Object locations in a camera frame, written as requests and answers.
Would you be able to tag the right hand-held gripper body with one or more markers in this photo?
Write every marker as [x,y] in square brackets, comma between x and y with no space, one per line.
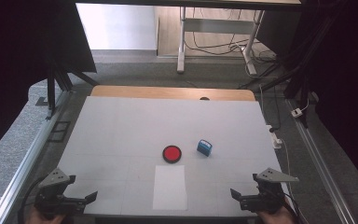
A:
[268,193]

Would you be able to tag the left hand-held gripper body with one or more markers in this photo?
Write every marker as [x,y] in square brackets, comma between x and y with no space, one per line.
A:
[53,194]

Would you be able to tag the blue stamp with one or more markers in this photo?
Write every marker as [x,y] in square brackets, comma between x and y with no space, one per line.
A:
[204,147]

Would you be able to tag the round red ink pad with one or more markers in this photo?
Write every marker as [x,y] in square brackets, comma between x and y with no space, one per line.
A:
[172,154]

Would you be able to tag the person's right hand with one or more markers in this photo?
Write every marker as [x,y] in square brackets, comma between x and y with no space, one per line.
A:
[276,217]

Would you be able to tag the person's left hand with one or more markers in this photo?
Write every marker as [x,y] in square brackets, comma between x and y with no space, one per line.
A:
[42,219]

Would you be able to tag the white power strip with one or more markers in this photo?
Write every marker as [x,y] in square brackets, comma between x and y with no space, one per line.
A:
[275,138]

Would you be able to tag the white paper sheet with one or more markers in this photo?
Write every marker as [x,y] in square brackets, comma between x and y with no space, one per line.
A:
[170,186]

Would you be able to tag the white table mat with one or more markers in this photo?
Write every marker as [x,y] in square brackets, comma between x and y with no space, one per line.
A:
[121,130]

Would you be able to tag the small white adapter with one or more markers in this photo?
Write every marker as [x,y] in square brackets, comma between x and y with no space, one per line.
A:
[296,112]

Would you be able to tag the black metal stand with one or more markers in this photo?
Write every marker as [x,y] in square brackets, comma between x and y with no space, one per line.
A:
[301,71]
[51,90]

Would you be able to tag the wooden table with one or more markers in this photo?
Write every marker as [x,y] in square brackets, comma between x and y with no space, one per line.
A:
[167,92]

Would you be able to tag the black curtain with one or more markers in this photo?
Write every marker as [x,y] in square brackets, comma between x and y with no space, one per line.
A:
[18,62]
[351,93]

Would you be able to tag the aluminium rail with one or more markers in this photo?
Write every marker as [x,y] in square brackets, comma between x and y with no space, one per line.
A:
[320,168]
[28,161]

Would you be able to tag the white desk frame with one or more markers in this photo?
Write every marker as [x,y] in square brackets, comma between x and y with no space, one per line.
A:
[217,25]

